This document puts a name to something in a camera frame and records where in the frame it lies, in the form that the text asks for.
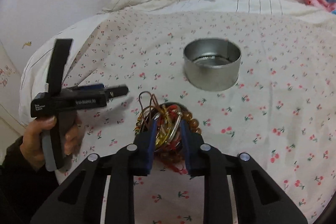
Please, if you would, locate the silver oval metal tin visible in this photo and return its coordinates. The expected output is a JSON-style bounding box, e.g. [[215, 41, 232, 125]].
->
[[183, 38, 242, 92]]

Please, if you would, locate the silver bangle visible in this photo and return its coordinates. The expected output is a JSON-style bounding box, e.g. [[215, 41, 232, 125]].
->
[[155, 110, 183, 149]]

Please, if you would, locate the gold bracelets bundle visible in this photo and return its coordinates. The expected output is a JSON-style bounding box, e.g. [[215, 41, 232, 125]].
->
[[133, 91, 182, 147]]

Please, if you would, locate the person's left hand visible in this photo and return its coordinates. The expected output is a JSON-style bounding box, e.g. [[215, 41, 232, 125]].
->
[[20, 116, 81, 170]]

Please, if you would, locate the cherry print bed sheet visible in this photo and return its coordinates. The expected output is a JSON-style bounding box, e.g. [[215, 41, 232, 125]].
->
[[56, 10, 335, 223]]

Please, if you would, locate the amber bead bracelet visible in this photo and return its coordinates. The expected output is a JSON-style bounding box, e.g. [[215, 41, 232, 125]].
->
[[154, 105, 203, 162]]

